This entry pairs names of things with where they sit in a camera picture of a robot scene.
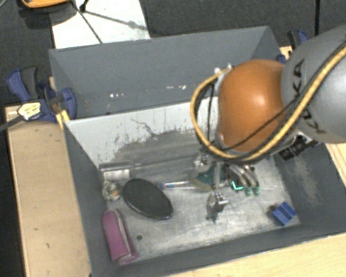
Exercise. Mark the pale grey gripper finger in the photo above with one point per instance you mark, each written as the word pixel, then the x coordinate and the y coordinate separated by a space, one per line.
pixel 222 198
pixel 211 208

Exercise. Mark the blue ribbed block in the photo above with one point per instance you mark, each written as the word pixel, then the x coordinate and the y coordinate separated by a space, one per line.
pixel 283 213

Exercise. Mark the black oval disc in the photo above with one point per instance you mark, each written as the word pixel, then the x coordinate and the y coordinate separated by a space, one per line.
pixel 147 199

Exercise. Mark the purple folded case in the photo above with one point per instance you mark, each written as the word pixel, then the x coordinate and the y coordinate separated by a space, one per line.
pixel 115 236

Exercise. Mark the grey metal bin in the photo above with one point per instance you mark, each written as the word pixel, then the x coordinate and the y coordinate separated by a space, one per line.
pixel 161 70

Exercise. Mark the pale wood board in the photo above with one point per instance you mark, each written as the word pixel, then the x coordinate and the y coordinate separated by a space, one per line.
pixel 44 195

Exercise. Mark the black cylinder on white bracket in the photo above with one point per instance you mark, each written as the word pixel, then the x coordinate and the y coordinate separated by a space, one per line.
pixel 294 148

